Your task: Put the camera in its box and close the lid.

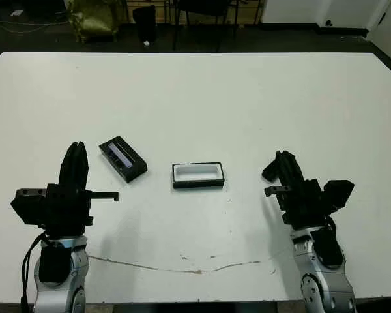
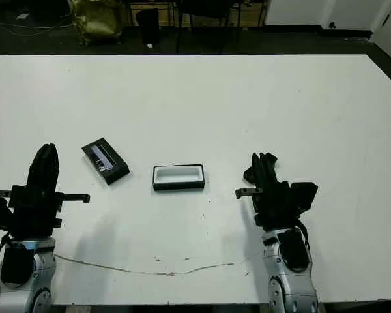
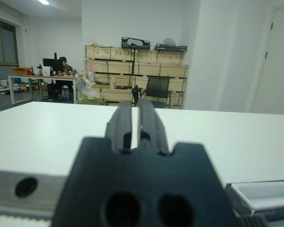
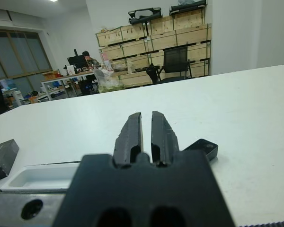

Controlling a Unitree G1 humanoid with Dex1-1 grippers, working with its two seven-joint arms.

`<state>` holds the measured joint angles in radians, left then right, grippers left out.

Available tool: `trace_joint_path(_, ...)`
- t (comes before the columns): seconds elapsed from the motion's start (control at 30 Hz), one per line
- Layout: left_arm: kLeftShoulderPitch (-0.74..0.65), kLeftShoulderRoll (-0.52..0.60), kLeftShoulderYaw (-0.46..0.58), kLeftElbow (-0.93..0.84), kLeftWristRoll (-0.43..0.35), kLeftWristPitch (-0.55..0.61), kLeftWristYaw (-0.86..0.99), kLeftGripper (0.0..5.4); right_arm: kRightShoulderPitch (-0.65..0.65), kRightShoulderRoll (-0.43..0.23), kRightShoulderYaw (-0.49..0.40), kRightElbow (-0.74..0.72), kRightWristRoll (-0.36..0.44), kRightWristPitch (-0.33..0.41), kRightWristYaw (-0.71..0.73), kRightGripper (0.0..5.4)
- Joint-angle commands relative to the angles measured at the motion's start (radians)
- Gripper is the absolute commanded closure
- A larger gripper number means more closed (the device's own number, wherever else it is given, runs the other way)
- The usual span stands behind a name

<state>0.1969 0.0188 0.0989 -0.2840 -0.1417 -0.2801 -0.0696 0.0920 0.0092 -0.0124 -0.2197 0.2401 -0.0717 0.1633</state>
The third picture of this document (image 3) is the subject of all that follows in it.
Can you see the seated person in cap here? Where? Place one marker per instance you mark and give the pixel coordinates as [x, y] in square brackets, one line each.
[65, 67]

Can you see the black office chair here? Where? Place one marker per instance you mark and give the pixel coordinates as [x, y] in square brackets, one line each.
[157, 86]

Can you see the small white box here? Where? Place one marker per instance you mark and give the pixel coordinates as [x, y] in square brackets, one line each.
[46, 71]

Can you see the window with dark frame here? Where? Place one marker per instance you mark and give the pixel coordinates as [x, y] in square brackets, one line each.
[4, 45]

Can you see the flat black tray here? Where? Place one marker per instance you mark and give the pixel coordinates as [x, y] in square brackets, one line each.
[170, 47]

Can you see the white office desk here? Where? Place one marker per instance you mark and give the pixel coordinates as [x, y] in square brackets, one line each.
[38, 76]

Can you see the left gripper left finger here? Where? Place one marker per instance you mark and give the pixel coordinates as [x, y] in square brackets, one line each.
[123, 123]

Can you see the yellow green bag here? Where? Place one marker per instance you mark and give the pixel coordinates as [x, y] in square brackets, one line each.
[92, 100]

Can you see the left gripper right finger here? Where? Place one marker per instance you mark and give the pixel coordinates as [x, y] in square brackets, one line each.
[153, 132]

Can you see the black upright case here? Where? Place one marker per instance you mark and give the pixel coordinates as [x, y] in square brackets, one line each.
[136, 94]

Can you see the orange cardboard box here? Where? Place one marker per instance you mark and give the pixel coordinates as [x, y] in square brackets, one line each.
[21, 71]

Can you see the black tray white contents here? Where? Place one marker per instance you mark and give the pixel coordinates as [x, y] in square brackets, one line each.
[135, 43]

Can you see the black computer tower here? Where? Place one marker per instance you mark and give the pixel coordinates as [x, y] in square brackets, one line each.
[54, 91]

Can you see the black stand pole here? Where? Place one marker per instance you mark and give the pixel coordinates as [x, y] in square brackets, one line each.
[134, 61]

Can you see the clear plastic bag heap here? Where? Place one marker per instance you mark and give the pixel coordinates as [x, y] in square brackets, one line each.
[87, 86]

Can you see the white door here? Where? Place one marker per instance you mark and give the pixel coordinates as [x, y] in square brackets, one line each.
[279, 71]

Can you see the light wooden crate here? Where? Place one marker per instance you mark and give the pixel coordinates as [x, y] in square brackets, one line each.
[121, 79]
[116, 94]
[147, 56]
[121, 54]
[178, 94]
[148, 69]
[174, 70]
[96, 66]
[98, 52]
[170, 57]
[119, 67]

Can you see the black box white insert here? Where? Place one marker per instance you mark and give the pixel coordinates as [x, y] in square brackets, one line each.
[262, 196]

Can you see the ceiling light strip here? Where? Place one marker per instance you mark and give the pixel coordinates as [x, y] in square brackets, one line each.
[43, 1]

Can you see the grey plastic bag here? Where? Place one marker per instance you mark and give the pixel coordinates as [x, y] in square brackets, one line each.
[169, 42]

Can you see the black computer monitor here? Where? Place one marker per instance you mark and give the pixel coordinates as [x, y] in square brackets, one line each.
[52, 63]

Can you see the pink white carton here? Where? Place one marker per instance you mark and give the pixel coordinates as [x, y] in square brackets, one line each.
[91, 73]

